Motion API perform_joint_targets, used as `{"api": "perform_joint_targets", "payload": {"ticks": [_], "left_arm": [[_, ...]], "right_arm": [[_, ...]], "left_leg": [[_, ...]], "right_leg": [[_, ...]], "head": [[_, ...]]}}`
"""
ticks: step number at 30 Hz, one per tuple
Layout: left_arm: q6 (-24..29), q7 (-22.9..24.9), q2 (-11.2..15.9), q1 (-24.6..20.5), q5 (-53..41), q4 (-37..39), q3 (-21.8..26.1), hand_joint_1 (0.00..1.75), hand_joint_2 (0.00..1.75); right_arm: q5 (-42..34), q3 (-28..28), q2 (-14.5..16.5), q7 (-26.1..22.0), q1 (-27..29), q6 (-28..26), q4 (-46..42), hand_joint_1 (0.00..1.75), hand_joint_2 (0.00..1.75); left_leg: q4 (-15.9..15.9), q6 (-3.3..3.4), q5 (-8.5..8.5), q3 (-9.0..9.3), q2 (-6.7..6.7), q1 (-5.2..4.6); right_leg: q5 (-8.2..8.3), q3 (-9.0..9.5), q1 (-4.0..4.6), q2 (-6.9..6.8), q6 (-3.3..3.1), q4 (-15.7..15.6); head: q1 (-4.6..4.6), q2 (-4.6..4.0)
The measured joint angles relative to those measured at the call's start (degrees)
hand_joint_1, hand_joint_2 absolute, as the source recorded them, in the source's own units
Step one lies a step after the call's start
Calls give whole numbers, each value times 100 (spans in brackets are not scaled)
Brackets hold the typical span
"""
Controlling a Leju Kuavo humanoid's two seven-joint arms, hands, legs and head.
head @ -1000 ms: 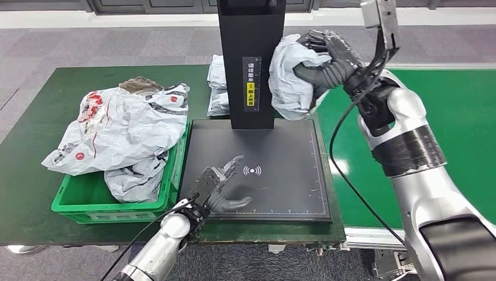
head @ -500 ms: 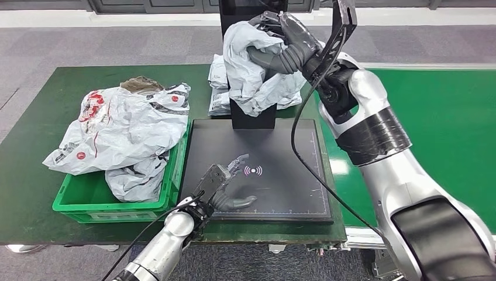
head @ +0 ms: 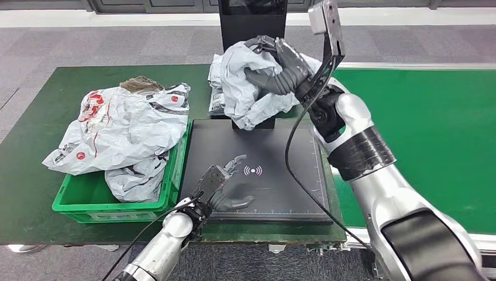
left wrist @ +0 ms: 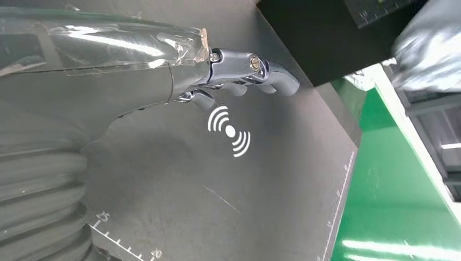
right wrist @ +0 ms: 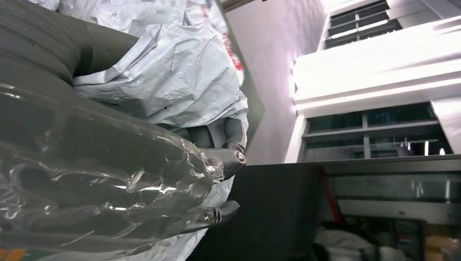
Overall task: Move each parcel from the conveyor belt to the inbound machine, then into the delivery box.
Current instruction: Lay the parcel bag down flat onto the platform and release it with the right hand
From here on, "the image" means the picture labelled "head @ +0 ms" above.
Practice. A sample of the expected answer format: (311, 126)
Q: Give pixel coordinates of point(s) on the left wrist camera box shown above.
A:
(211, 182)

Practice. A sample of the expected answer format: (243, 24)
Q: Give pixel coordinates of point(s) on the dark cabinet doors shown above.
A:
(155, 4)

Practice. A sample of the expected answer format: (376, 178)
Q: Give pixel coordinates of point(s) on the large grey parcel red print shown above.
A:
(124, 128)

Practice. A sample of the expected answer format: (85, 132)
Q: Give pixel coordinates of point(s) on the flat grey stacked parcel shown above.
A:
(215, 75)
(217, 102)

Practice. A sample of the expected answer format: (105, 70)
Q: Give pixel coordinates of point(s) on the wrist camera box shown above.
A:
(329, 31)
(211, 182)

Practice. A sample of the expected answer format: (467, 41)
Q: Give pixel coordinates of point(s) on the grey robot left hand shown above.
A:
(232, 203)

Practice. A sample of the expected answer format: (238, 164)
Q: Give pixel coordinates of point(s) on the green plastic crate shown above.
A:
(77, 205)

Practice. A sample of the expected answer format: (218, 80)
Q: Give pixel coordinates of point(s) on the green conveyor belt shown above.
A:
(434, 135)

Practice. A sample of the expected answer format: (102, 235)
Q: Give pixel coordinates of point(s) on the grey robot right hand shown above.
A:
(292, 73)

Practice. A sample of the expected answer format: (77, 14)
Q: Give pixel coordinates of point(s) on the grey parcel faded print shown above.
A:
(240, 97)

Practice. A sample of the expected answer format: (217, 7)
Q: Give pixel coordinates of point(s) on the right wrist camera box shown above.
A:
(329, 31)

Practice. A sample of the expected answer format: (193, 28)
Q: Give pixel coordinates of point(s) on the black scanner base plate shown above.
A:
(271, 194)

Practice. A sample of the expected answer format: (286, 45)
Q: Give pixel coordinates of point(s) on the grey parcel black print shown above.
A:
(131, 182)

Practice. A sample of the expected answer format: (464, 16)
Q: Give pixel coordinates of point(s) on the black scanner column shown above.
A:
(252, 23)

